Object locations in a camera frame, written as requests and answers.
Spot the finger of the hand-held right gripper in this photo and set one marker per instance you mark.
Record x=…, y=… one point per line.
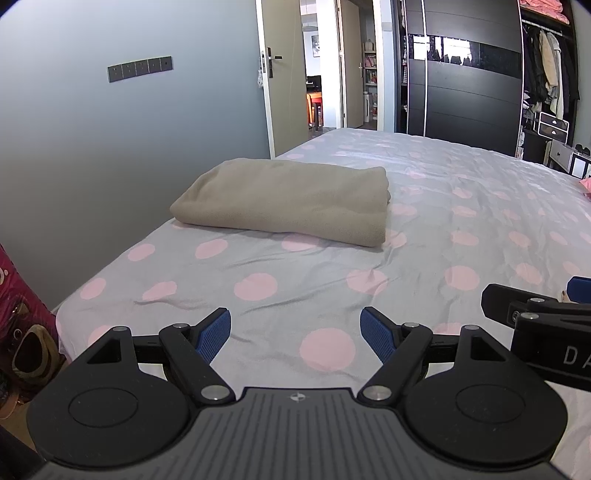
x=581, y=288
x=501, y=300

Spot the cream room door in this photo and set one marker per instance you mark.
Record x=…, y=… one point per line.
x=281, y=115

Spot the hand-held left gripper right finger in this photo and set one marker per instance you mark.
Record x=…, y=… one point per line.
x=376, y=337

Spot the black sliding wardrobe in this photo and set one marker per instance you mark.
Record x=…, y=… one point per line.
x=471, y=101

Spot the pink patterned bag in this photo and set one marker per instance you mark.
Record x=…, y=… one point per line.
x=23, y=323

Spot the white drawer unit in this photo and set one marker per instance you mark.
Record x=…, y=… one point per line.
x=561, y=154

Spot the pink garment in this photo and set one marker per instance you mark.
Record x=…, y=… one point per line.
x=586, y=187

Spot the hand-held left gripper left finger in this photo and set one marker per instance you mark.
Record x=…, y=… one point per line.
x=213, y=339

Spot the white hallway door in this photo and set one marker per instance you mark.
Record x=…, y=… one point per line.
x=353, y=92

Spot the pink folded blanket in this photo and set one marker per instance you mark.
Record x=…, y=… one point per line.
x=545, y=7

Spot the silver framed storage box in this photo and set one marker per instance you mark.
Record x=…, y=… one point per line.
x=553, y=122

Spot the grey wall switch panel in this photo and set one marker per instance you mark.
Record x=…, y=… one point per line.
x=138, y=69

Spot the orange chair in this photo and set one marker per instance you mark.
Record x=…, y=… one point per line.
x=314, y=108

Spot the hanging clothes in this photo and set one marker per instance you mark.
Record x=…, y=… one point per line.
x=549, y=64

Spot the grey pink-dotted bed cover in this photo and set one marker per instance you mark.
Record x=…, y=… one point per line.
x=415, y=207

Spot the beige fleece hoodie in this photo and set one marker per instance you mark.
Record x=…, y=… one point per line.
x=286, y=198

